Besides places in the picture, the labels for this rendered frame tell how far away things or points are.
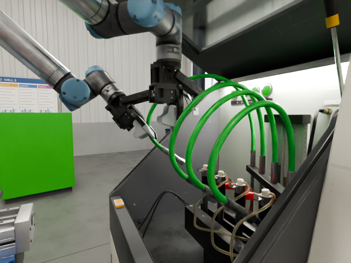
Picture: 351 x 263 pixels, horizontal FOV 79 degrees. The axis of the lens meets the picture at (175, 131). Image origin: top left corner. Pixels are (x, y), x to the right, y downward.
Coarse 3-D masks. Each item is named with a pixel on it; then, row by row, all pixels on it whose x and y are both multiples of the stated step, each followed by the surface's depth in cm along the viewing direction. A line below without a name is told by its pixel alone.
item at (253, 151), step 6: (192, 78) 72; (198, 78) 73; (216, 78) 73; (222, 78) 73; (240, 96) 74; (246, 102) 74; (150, 108) 73; (150, 114) 73; (252, 120) 74; (252, 126) 74; (252, 132) 75; (150, 138) 74; (252, 138) 75; (156, 144) 74; (252, 144) 75; (252, 150) 75
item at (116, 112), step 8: (112, 96) 75; (120, 96) 76; (112, 104) 76; (120, 104) 76; (128, 104) 74; (112, 112) 77; (120, 112) 73; (128, 112) 73; (136, 112) 73; (120, 120) 73; (128, 120) 73; (120, 128) 72; (128, 128) 79
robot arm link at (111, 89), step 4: (112, 84) 76; (116, 84) 78; (104, 88) 75; (108, 88) 76; (112, 88) 75; (116, 88) 76; (120, 88) 78; (104, 92) 76; (108, 92) 75; (112, 92) 75; (116, 92) 76; (104, 96) 76; (108, 96) 75; (104, 100) 77; (108, 100) 76
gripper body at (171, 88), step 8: (152, 64) 60; (160, 64) 59; (168, 64) 58; (176, 64) 59; (152, 72) 61; (160, 72) 59; (168, 72) 61; (152, 80) 61; (160, 80) 59; (168, 80) 60; (176, 80) 62; (152, 88) 63; (160, 88) 59; (168, 88) 58; (176, 88) 60; (160, 96) 59; (168, 96) 59; (176, 96) 60
